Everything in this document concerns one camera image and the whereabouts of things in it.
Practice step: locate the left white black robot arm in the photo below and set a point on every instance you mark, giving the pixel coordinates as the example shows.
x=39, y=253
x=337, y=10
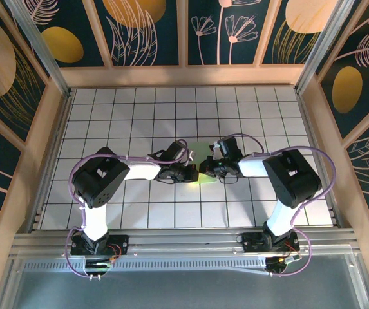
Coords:
x=95, y=219

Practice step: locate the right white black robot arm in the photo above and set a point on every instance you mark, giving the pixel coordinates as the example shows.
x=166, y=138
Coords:
x=282, y=219

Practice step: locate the white grid mat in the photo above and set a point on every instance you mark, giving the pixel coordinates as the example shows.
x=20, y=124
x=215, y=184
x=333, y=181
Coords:
x=177, y=212

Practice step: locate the small black electronics module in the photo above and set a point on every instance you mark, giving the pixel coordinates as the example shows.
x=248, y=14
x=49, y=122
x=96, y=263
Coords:
x=277, y=262
x=97, y=264

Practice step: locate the grey metal panel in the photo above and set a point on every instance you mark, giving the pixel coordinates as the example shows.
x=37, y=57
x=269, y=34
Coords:
x=184, y=291

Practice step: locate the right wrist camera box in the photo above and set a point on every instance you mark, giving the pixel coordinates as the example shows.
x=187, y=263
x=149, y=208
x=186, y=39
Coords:
x=230, y=146

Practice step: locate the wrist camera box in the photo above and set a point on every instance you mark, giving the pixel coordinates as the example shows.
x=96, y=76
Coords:
x=176, y=150
x=230, y=146

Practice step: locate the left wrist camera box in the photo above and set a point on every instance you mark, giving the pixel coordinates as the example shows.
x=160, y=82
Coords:
x=176, y=150

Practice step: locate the aluminium extrusion rail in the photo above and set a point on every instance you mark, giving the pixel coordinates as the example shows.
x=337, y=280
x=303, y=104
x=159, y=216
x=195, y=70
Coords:
x=184, y=239

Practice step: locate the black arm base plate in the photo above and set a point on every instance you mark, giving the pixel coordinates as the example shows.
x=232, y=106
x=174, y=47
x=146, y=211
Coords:
x=251, y=244
x=119, y=241

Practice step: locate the aluminium corner post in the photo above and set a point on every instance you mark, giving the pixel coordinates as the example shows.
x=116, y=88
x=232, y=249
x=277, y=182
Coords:
x=39, y=48
x=324, y=48

